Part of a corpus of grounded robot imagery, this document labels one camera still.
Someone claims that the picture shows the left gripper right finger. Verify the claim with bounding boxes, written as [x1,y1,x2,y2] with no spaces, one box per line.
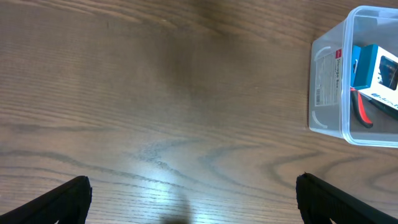
[295,173,397,224]

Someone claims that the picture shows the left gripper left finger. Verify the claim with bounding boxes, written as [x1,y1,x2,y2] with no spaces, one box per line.
[1,175,92,224]

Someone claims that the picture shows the red handled pliers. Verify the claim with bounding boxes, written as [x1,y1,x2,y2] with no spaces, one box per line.
[350,88,373,129]

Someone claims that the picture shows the clear plastic storage container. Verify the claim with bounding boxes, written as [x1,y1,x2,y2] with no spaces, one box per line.
[308,6,397,147]

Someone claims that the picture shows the blue white cardboard box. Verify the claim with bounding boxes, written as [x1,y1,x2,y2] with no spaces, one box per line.
[351,44,397,110]

